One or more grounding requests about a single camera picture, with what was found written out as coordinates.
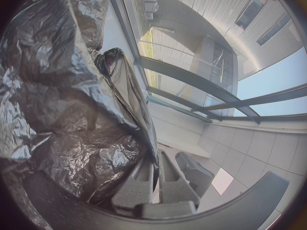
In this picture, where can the black plastic bag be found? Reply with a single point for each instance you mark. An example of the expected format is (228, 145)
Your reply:
(62, 104)

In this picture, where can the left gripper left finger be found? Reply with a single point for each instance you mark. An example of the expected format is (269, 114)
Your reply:
(134, 190)

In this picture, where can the window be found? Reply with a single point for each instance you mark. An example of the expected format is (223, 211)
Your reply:
(191, 56)

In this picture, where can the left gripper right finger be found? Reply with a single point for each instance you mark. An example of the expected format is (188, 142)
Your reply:
(177, 190)

